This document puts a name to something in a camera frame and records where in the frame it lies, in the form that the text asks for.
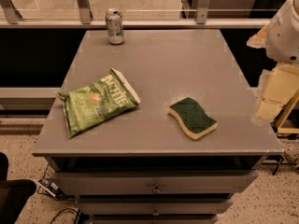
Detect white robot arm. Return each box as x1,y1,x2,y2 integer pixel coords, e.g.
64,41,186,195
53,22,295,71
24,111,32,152
247,0,299,125

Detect black chair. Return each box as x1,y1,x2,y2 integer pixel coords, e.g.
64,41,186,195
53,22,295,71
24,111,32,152
0,153,36,224

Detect green yellow sponge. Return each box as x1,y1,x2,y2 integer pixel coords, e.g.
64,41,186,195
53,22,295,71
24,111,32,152
168,97,218,140

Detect black floor cable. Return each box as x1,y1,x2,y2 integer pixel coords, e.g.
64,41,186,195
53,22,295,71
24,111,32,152
49,206,82,224

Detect silver green 7up can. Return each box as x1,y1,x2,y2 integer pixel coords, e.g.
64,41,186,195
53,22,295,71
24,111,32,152
106,8,125,45

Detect yellow frame stand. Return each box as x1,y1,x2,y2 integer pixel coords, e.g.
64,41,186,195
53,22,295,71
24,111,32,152
275,90,299,135

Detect green kettle chips bag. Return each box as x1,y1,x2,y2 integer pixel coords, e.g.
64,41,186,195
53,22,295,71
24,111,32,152
56,68,140,138

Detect metal window railing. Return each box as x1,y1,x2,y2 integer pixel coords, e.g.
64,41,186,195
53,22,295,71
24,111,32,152
0,0,284,29

